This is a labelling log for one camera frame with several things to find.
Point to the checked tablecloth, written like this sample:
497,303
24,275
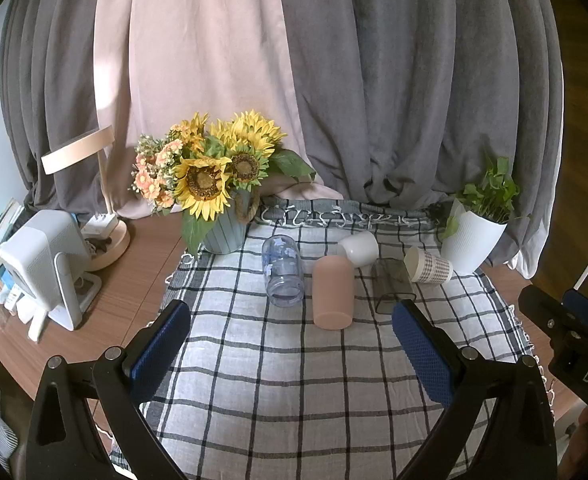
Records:
294,385

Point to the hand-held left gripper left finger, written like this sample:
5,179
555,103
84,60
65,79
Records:
161,350

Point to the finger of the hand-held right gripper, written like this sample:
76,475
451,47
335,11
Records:
543,310
586,310

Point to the green plant in white pot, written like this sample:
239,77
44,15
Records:
473,240

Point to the pink cup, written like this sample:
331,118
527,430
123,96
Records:
333,295

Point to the white cup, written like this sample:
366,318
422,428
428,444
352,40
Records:
361,247

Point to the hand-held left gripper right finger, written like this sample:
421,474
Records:
423,355

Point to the grey curtain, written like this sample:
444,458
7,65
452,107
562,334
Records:
49,85
413,85

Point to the white charger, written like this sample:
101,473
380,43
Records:
101,225

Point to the sunflower bouquet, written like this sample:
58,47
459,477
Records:
204,180

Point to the pink curtain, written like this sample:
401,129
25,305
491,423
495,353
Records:
199,60

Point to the white desk lamp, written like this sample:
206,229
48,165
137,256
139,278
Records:
111,247

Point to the clear blue floral cup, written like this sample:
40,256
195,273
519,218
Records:
283,272

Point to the person's right hand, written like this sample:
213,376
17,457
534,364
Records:
582,440

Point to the blue-grey ribbed vase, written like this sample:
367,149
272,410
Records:
226,235

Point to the dark transparent cup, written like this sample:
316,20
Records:
392,285

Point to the checked paper cup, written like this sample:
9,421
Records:
431,266

